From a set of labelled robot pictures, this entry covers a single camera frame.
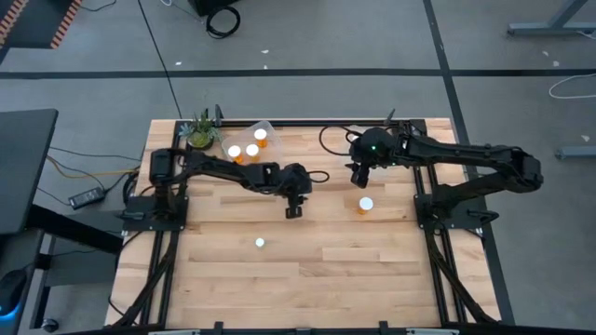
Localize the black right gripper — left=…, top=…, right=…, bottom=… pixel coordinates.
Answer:
left=349, top=127, right=401, bottom=190

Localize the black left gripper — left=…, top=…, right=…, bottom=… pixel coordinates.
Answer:
left=278, top=162, right=314, bottom=220

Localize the clear plastic bin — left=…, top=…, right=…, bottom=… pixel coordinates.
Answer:
left=221, top=119, right=284, bottom=165

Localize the green potted plant black pot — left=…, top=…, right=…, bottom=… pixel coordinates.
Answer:
left=179, top=110, right=224, bottom=151

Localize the black power brick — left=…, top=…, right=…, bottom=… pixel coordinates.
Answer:
left=68, top=186, right=106, bottom=210

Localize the grey metal table leg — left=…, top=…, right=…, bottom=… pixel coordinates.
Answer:
left=553, top=145, right=596, bottom=160
left=507, top=0, right=596, bottom=38

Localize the black desk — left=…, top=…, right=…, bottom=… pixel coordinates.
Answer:
left=0, top=108, right=60, bottom=236

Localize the black device with blue light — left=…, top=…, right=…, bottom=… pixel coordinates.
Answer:
left=0, top=268, right=29, bottom=317

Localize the orange striped black platform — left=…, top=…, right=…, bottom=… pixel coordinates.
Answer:
left=0, top=0, right=84, bottom=50

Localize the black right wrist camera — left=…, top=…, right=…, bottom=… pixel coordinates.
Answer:
left=352, top=159, right=374, bottom=178

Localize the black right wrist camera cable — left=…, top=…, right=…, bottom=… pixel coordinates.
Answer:
left=318, top=124, right=359, bottom=157

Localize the black aluminium rig frame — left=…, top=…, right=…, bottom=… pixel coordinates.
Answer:
left=111, top=117, right=502, bottom=335

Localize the yellow floor cable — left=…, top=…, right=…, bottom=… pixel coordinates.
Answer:
left=46, top=155, right=141, bottom=181

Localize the long black floor cable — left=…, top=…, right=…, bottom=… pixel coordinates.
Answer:
left=137, top=0, right=183, bottom=120

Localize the coiled black cable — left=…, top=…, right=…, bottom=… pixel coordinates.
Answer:
left=205, top=5, right=242, bottom=40

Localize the white floor cable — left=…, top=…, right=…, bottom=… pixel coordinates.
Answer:
left=548, top=73, right=596, bottom=101

